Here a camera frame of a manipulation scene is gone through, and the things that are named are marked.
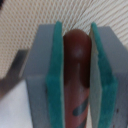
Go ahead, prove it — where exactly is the gripper grey green-padded right finger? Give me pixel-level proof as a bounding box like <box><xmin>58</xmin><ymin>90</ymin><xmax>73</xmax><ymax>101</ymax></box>
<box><xmin>90</xmin><ymin>23</ymin><xmax>128</xmax><ymax>128</ymax></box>

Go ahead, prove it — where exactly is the gripper grey green-padded left finger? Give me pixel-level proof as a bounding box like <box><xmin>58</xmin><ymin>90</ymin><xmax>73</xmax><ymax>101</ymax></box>
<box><xmin>25</xmin><ymin>22</ymin><xmax>65</xmax><ymax>128</ymax></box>

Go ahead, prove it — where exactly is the brown toy sausage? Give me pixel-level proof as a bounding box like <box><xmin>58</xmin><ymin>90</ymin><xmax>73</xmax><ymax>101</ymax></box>
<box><xmin>63</xmin><ymin>29</ymin><xmax>91</xmax><ymax>128</ymax></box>

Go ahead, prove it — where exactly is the beige woven placemat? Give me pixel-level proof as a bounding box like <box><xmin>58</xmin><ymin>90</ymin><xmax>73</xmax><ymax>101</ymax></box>
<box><xmin>0</xmin><ymin>0</ymin><xmax>128</xmax><ymax>78</ymax></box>

